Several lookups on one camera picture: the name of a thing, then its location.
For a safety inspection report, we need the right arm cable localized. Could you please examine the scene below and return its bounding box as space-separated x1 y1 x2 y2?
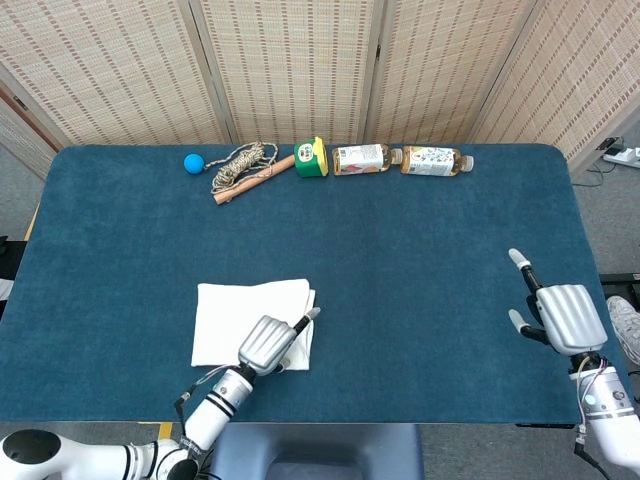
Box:
569 354 614 480

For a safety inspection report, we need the tea bottle with fruit label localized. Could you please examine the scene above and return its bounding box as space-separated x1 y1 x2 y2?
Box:
331 143 404 178

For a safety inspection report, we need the white T-shirt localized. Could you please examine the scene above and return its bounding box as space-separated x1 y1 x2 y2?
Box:
190 278 317 372

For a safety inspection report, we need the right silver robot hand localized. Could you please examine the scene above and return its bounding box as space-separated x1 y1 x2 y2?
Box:
508 247 609 357

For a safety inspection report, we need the tea bottle with white label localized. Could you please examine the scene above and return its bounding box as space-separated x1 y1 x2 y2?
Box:
401 145 475 177

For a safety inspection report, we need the green container with yellow lid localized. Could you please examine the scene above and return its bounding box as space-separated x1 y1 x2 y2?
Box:
293 135 331 179

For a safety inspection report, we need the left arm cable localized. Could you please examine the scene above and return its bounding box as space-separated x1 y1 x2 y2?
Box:
173 364 244 436

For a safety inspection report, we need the white sneaker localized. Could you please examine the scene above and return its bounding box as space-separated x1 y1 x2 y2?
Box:
606 295 640 365

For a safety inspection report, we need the beige brown rope bundle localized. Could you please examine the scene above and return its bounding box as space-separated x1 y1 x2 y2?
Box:
203 141 279 196

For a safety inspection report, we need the white power strip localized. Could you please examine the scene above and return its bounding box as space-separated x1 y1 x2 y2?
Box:
602 146 640 169

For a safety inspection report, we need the wooden stick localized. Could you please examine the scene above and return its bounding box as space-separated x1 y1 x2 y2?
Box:
213 155 296 206

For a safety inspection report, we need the blue table cover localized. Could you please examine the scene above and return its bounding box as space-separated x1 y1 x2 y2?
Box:
0 143 635 425

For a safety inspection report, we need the black metal bar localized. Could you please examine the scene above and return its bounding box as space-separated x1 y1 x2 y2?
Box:
598 272 640 301

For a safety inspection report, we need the black velcro strap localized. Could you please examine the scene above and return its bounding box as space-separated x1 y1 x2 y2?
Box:
178 434 207 456

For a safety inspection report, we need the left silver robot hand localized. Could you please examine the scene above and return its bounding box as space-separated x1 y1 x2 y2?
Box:
237 307 321 377

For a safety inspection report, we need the black equipment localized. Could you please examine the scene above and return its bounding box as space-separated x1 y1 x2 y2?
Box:
0 235 27 284

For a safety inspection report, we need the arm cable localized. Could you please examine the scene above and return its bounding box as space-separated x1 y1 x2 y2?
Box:
569 354 614 480
173 364 244 436

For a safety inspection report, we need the woven folding screen panel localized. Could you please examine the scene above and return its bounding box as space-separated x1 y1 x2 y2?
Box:
0 79 66 181
472 0 640 176
189 0 386 145
0 0 236 146
364 0 546 145

